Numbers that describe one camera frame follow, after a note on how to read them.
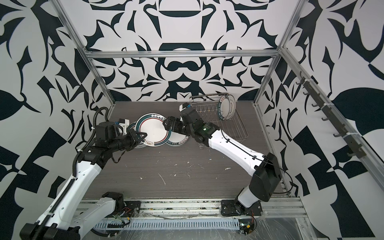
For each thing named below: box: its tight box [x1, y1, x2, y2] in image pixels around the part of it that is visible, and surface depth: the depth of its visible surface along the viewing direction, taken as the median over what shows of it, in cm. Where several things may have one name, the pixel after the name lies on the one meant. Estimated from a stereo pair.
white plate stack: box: [217, 94, 237, 121], surface depth 106 cm
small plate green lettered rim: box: [166, 131, 190, 147], surface depth 96 cm
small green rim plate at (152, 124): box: [136, 113, 172, 147], surface depth 77 cm
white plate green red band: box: [135, 113, 149, 146], surface depth 77 cm
